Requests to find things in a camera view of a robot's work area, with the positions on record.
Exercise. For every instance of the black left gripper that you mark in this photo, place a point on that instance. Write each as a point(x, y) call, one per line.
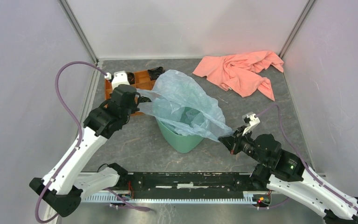
point(134, 108)

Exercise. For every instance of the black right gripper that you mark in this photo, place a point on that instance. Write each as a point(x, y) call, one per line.
point(232, 143)

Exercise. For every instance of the green plastic trash bin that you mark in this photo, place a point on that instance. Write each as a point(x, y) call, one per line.
point(176, 137)

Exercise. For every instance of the translucent blue trash bag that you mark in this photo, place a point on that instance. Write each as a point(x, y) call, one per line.
point(178, 101)

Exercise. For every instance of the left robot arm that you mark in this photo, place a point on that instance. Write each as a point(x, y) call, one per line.
point(62, 188)

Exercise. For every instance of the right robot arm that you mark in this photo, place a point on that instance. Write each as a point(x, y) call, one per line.
point(282, 171)

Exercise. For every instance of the orange compartment tray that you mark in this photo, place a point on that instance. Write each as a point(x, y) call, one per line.
point(142, 81)

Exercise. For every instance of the pink cloth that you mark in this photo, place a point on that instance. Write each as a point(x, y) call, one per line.
point(240, 72)

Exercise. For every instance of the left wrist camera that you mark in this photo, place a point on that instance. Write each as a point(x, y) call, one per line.
point(119, 78)

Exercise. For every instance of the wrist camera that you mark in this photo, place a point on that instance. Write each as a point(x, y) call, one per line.
point(119, 78)
point(251, 121)

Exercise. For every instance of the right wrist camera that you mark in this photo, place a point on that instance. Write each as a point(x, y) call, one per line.
point(251, 121)

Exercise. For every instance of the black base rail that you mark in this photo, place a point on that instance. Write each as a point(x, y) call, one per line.
point(186, 185)

